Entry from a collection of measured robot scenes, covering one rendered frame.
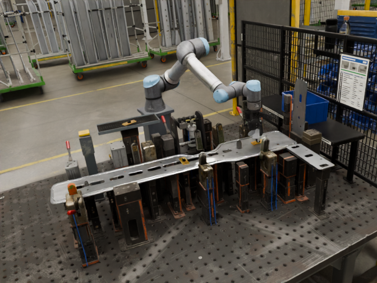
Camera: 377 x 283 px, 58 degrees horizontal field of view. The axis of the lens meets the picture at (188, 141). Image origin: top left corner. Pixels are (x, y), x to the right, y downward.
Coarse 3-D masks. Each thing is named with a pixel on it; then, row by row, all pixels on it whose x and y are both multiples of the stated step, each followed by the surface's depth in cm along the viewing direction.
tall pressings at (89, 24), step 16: (64, 0) 755; (80, 0) 767; (112, 0) 839; (80, 16) 779; (96, 16) 814; (112, 16) 823; (80, 32) 831; (96, 32) 825; (112, 32) 840; (80, 48) 796; (96, 48) 859; (112, 48) 851; (128, 48) 866; (80, 64) 809
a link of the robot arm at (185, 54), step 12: (180, 48) 197; (192, 48) 199; (180, 60) 196; (192, 60) 193; (192, 72) 194; (204, 72) 188; (204, 84) 191; (216, 84) 185; (216, 96) 183; (228, 96) 182
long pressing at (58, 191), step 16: (224, 144) 203; (256, 144) 199; (272, 144) 197; (288, 144) 196; (160, 160) 192; (176, 160) 190; (208, 160) 187; (224, 160) 186; (240, 160) 186; (96, 176) 181; (112, 176) 180; (128, 176) 178; (144, 176) 177; (160, 176) 176; (64, 192) 170; (96, 192) 168
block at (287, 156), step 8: (280, 160) 190; (288, 160) 183; (296, 160) 184; (280, 168) 191; (288, 168) 185; (280, 176) 194; (288, 176) 187; (280, 184) 195; (288, 184) 190; (280, 192) 197; (288, 192) 192; (288, 200) 195
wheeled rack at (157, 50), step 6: (156, 18) 848; (216, 18) 938; (162, 30) 961; (144, 36) 945; (210, 42) 959; (216, 42) 960; (150, 48) 936; (156, 48) 933; (162, 48) 941; (168, 48) 927; (174, 48) 910; (216, 48) 974; (150, 54) 962; (162, 54) 887; (162, 60) 903
